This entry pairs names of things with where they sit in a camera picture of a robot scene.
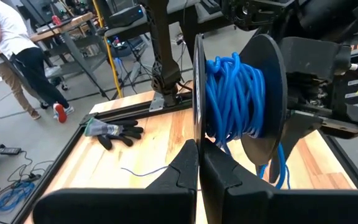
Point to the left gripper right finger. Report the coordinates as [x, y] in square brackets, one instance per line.
[259, 208]

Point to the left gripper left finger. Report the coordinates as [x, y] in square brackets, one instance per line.
[120, 205]

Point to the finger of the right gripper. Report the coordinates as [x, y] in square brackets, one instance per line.
[300, 132]

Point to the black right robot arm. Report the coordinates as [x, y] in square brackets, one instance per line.
[322, 15]

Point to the black work glove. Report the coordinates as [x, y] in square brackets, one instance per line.
[113, 130]

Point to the black power strip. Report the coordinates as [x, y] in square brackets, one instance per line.
[34, 177]

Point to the black power brick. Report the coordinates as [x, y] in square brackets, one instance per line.
[9, 151]

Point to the person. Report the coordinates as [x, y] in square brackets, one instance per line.
[11, 81]
[14, 34]

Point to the wooden side table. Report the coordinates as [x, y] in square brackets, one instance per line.
[64, 26]

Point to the black electronic equipment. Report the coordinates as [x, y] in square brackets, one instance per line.
[124, 15]

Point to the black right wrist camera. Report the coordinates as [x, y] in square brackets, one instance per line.
[309, 59]

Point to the black aluminium table frame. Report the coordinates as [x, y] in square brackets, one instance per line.
[163, 71]

